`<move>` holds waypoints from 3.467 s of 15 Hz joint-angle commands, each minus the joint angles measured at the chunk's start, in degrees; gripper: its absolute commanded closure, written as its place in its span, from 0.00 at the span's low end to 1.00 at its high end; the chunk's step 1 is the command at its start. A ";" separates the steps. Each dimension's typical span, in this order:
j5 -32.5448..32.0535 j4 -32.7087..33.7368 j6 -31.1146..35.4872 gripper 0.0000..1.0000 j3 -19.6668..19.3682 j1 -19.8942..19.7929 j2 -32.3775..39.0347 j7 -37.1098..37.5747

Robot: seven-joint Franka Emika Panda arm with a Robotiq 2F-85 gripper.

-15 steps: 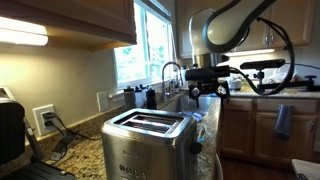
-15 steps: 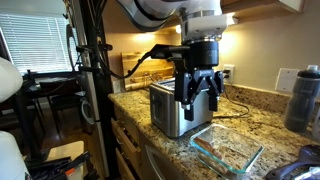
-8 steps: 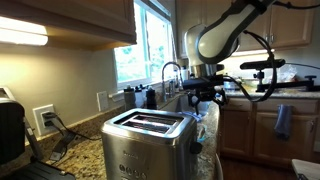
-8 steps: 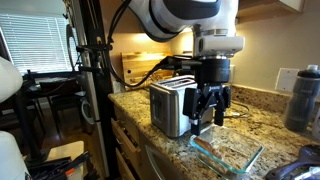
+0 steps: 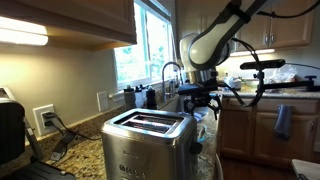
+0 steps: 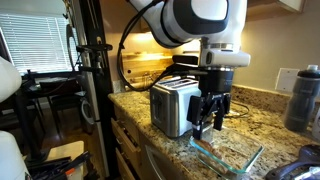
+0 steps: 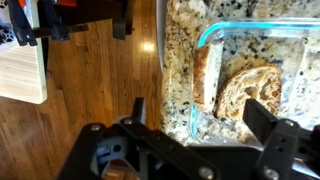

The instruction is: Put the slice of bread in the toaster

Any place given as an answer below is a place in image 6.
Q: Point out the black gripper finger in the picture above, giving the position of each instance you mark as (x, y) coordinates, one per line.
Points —
(196, 116)
(220, 113)

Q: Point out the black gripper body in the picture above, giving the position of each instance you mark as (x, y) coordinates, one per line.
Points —
(216, 83)

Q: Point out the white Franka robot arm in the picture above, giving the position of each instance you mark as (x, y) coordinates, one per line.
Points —
(206, 20)

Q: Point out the stainless steel two-slot toaster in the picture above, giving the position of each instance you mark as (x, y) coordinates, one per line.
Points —
(173, 110)

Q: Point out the clear glass baking dish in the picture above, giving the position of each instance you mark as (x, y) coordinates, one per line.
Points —
(240, 171)

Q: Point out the wooden cutting board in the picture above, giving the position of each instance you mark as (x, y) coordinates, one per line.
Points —
(146, 66)

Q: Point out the wooden drawer cabinet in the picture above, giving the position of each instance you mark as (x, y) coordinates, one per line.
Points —
(128, 140)

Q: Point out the dark grey water bottle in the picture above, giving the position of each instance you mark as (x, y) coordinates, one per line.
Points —
(301, 100)

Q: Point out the dark grey curved object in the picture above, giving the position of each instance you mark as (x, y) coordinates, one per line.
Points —
(300, 160)

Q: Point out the black vertical stand pole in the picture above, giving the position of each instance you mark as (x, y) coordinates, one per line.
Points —
(103, 100)

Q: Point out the black chair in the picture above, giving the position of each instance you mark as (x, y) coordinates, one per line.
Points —
(66, 106)

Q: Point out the tan wooden cart top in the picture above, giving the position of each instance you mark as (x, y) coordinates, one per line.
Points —
(63, 148)

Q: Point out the dark dining table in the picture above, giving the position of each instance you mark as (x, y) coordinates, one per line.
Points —
(50, 81)

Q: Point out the pile of black tools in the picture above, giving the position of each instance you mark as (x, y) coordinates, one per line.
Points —
(50, 166)

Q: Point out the window with white blinds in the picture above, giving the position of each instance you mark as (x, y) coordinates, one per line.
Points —
(36, 43)

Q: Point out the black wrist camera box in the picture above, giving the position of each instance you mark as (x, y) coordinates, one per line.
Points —
(185, 61)

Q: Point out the wooden wall cabinet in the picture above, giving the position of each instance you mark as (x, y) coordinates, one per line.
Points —
(273, 6)

